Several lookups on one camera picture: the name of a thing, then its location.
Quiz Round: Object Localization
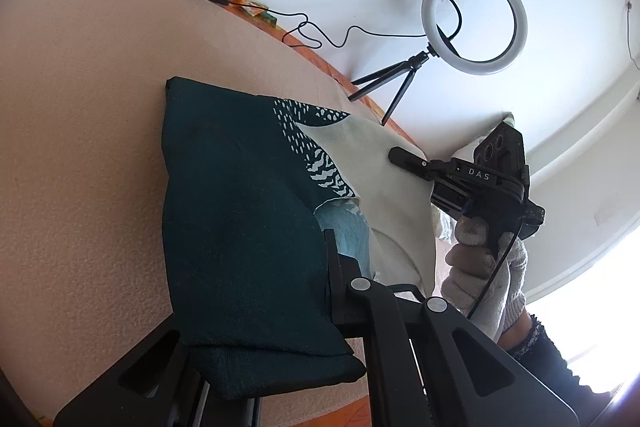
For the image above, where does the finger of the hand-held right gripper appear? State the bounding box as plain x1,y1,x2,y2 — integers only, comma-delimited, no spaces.
389,147,451,180

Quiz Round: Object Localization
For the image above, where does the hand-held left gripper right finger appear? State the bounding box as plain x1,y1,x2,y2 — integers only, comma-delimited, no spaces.
324,228,581,427

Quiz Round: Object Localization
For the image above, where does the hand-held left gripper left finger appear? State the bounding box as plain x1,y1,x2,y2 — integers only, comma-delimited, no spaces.
52,307,261,427

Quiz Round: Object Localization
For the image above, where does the teal and white printed t-shirt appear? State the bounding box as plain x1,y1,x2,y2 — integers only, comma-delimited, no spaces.
162,77,436,400

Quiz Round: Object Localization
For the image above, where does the person's right forearm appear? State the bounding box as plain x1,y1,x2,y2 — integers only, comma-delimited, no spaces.
497,312,616,408

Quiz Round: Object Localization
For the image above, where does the person's right hand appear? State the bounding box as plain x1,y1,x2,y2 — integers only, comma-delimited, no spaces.
440,214,529,343

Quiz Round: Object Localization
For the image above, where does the small black tripod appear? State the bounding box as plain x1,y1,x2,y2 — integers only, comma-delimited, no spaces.
347,49,433,126

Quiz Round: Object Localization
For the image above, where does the pink fleece blanket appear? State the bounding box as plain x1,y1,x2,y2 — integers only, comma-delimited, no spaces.
0,0,431,427

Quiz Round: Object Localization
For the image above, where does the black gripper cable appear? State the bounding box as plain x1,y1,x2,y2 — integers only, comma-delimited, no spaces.
466,232,518,321

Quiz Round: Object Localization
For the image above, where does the black ring light cable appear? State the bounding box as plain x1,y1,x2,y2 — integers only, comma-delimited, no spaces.
80,0,463,58

